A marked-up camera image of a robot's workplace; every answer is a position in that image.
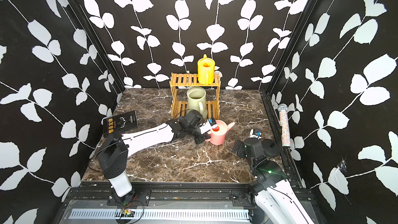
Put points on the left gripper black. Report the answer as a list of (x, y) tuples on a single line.
[(203, 137)]

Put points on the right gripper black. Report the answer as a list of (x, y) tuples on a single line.
[(243, 148)]

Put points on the pink watering can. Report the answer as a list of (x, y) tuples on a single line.
[(218, 135)]

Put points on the green watering can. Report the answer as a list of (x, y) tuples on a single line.
[(197, 100)]

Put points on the wooden slatted shelf rack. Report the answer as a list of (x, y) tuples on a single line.
[(180, 107)]

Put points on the yellow watering can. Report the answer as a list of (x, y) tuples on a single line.
[(206, 70)]

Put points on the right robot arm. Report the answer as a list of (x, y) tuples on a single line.
[(271, 191)]

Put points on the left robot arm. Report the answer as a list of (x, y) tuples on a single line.
[(113, 154)]

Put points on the black round stand base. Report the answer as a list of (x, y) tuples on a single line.
[(270, 147)]

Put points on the sprinkle filled clear tube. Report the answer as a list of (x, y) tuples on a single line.
[(284, 122)]

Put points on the small circuit board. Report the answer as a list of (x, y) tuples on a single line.
[(126, 213)]

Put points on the white perforated strip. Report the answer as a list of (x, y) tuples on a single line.
[(234, 215)]

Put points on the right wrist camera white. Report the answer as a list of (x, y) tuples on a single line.
[(255, 133)]

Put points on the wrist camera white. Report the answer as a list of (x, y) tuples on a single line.
[(209, 124), (255, 133)]

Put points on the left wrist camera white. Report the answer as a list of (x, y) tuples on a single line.
[(209, 124)]

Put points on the black front rail frame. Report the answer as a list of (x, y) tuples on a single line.
[(98, 194)]

